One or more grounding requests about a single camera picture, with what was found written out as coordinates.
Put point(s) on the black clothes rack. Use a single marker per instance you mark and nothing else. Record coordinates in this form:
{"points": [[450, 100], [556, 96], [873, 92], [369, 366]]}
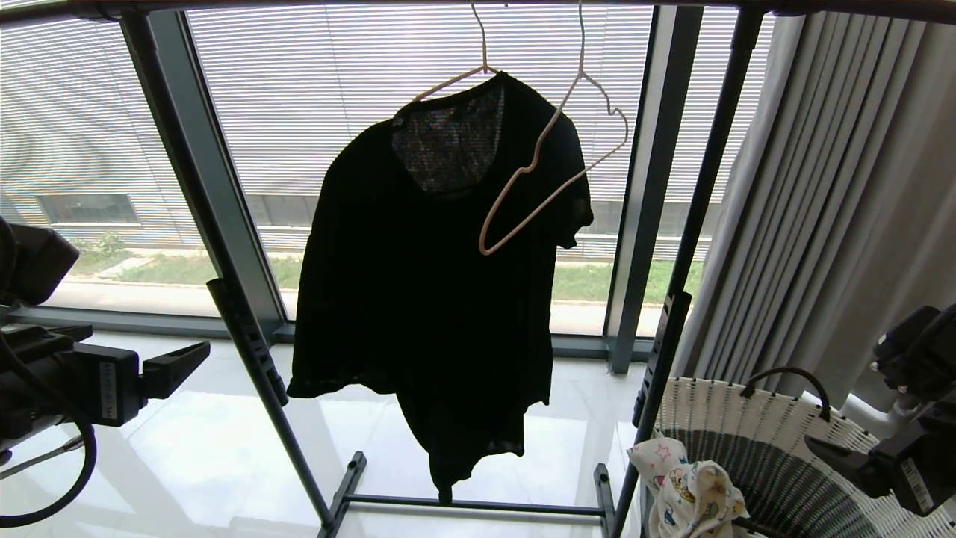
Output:
{"points": [[254, 351]]}

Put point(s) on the pink clothes hanger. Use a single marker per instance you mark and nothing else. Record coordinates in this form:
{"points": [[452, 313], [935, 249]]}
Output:
{"points": [[556, 119], [483, 45]]}

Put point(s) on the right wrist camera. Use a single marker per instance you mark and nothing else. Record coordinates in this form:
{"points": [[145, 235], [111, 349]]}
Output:
{"points": [[919, 351]]}

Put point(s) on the black garment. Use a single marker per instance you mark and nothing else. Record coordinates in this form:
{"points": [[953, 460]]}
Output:
{"points": [[418, 299]]}

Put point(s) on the window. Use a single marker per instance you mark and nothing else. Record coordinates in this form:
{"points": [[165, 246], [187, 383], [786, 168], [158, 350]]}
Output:
{"points": [[209, 187]]}

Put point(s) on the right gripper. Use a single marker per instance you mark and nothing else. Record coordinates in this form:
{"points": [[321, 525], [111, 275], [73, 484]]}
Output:
{"points": [[919, 471]]}

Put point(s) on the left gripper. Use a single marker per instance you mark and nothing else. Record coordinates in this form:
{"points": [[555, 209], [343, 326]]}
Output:
{"points": [[104, 388]]}

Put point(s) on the cream printed garment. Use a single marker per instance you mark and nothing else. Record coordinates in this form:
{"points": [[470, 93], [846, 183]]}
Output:
{"points": [[694, 493]]}

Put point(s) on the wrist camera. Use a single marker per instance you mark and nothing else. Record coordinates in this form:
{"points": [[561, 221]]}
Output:
{"points": [[919, 351], [37, 261]]}

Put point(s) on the white laundry basket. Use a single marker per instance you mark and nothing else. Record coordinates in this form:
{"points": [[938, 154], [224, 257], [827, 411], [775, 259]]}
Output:
{"points": [[777, 478]]}

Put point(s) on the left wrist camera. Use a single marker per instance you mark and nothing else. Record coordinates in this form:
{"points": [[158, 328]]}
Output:
{"points": [[37, 261]]}

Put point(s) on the beige curtain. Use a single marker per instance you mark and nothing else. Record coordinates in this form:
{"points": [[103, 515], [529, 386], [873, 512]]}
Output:
{"points": [[836, 187]]}

